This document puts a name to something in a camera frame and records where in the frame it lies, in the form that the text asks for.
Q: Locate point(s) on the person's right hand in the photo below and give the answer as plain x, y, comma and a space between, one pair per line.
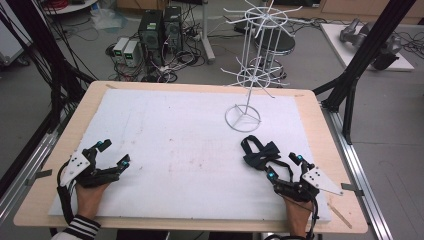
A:
300, 216

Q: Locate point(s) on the large black computer tower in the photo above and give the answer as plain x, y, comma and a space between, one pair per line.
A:
150, 33

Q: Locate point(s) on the slim black computer tower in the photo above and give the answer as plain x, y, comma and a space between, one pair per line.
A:
173, 28

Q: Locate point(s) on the grey robot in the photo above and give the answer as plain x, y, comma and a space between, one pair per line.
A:
351, 35

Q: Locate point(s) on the white floor platform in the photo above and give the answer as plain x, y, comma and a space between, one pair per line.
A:
336, 43

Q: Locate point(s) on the clear plastic bag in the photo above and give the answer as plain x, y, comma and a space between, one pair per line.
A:
108, 18

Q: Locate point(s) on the white foam board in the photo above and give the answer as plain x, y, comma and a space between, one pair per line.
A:
186, 156

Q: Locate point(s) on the black frame strut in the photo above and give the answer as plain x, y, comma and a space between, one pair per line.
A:
366, 50

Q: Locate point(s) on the person's left hand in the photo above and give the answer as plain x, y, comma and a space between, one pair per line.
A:
88, 200

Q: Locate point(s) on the thin wooden stick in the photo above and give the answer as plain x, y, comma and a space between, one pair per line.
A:
340, 216

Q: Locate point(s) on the grey case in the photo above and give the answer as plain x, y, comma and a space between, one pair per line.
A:
10, 43

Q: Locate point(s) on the aluminium rail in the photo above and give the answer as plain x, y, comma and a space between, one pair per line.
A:
23, 180
361, 173

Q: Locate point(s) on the black round stool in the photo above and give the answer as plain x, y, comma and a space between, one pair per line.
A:
285, 43

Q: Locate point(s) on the white table leg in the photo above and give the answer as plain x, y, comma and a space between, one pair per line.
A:
207, 36

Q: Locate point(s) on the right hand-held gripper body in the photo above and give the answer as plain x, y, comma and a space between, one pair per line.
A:
320, 181

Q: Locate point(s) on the white round table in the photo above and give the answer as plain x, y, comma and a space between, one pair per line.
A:
71, 7

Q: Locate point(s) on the grey metal clamp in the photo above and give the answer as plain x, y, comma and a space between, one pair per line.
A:
351, 188
40, 174

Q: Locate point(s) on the white power supply unit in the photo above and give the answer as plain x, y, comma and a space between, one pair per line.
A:
131, 53
119, 48

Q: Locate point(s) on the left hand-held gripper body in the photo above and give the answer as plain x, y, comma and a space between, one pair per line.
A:
77, 165

